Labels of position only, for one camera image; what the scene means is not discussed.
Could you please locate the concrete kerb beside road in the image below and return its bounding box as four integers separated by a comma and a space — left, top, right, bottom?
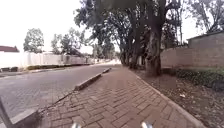
9, 66, 113, 128

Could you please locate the red brick path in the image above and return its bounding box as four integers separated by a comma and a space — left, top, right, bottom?
33, 64, 208, 128

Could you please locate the row of tall trees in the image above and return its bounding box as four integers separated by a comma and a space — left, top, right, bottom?
74, 0, 224, 78

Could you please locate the cluster of trees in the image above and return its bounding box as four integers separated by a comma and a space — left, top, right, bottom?
50, 27, 88, 56

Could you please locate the grass strip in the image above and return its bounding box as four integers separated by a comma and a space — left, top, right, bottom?
0, 63, 92, 76

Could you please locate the pale kerb beside dirt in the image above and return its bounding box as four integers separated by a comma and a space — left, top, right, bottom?
128, 68, 208, 128

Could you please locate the grey paved road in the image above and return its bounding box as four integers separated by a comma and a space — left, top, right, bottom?
0, 62, 116, 128

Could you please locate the tree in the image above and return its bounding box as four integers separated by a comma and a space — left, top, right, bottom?
22, 27, 45, 54

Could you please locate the brown dirt verge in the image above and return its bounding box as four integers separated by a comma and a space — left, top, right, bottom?
131, 68, 224, 128

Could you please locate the low green hedge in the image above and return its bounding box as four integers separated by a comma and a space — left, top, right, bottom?
162, 67, 224, 92

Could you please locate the building with red roof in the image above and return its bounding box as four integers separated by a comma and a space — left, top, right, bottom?
0, 45, 21, 54

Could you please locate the white boundary wall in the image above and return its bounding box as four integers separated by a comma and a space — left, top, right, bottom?
0, 51, 98, 70

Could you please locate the brick boundary wall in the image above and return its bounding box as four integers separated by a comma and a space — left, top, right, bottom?
159, 30, 224, 71

